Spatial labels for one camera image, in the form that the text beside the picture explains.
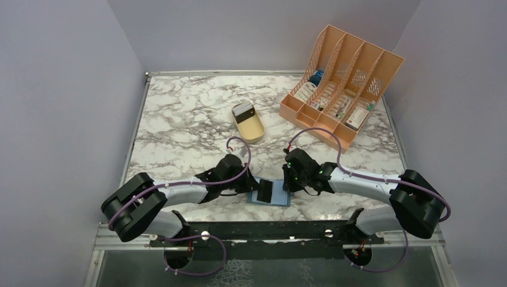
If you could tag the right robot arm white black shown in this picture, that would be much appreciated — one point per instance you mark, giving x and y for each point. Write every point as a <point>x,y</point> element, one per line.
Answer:
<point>411,203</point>

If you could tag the small items in organizer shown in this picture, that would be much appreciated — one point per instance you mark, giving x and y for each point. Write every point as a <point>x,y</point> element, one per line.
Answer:
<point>320,105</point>

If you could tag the white box in organizer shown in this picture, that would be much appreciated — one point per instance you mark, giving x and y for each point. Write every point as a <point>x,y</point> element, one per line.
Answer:
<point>305,92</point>

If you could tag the blue card holder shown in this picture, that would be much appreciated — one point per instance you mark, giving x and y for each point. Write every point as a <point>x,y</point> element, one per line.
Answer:
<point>279,197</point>

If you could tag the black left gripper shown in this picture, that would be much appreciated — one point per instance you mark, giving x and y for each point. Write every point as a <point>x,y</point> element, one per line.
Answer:
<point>250,183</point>

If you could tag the red white medicine box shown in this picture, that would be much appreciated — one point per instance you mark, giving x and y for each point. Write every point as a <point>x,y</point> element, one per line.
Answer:
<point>357,117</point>

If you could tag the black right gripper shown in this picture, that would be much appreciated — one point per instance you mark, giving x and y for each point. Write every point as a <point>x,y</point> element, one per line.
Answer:
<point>288,185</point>

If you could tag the stack of cards in tray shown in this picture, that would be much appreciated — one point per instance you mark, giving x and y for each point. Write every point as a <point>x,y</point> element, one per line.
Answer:
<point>242,108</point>

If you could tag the black mounting rail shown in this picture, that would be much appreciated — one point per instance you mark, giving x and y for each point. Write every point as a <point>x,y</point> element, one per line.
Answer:
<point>259,240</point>

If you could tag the blue bottle in organizer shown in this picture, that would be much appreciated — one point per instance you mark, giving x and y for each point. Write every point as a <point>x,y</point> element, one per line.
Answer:
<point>316,78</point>

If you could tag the orange file organizer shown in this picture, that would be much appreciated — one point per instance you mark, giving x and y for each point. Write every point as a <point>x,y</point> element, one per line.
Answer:
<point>356,73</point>

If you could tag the beige oval tray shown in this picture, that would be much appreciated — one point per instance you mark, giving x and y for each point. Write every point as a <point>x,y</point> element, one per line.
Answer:
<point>250,126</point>

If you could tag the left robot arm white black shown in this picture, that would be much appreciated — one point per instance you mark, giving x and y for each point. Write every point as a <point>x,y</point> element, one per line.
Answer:
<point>136,207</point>

